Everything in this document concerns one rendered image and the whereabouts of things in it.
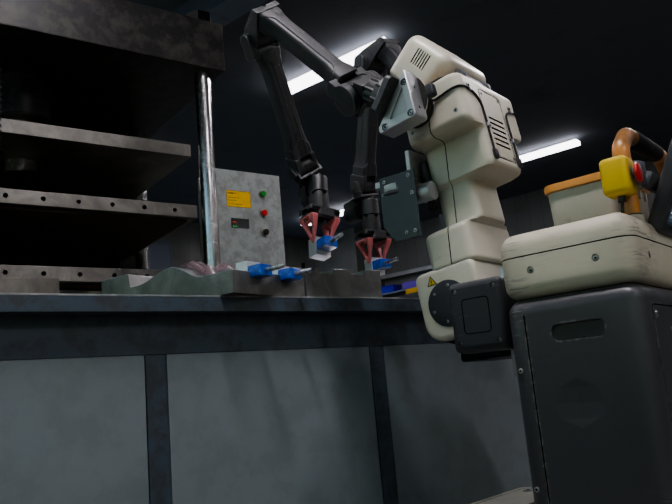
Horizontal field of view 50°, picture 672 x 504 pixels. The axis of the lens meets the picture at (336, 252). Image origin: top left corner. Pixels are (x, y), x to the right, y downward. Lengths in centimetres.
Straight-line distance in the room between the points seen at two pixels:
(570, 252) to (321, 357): 81
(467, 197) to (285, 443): 74
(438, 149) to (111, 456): 99
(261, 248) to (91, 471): 149
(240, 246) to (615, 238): 183
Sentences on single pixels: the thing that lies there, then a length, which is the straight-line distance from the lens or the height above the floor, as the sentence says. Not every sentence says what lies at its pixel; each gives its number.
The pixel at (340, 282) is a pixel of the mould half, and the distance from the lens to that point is 200.
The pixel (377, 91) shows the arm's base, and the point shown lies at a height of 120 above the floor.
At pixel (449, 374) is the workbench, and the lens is 219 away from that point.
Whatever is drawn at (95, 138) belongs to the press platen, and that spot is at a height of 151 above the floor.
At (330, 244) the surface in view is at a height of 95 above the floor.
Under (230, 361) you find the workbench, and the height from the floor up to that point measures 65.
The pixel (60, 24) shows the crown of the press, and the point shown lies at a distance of 271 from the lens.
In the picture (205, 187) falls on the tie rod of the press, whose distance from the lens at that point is 272.
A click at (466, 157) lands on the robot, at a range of 168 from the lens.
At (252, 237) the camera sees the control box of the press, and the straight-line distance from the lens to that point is 290.
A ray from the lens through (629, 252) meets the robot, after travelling 130.
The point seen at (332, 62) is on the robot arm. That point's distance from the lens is 178.
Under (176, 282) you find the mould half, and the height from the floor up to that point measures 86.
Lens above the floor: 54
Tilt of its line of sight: 11 degrees up
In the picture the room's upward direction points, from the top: 5 degrees counter-clockwise
